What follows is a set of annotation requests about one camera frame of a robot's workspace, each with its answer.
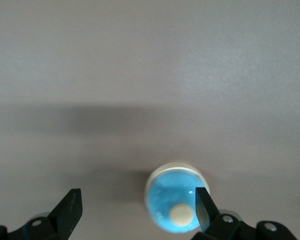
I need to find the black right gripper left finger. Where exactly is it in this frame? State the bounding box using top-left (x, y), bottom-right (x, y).
top-left (0, 188), bottom-right (84, 240)

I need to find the light blue call bell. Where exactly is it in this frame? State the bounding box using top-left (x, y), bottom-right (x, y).
top-left (144, 162), bottom-right (212, 236)

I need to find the brown table mat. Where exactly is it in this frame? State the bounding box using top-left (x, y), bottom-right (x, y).
top-left (0, 0), bottom-right (300, 240)

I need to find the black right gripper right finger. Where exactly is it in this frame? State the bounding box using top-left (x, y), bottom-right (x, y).
top-left (192, 186), bottom-right (298, 240)

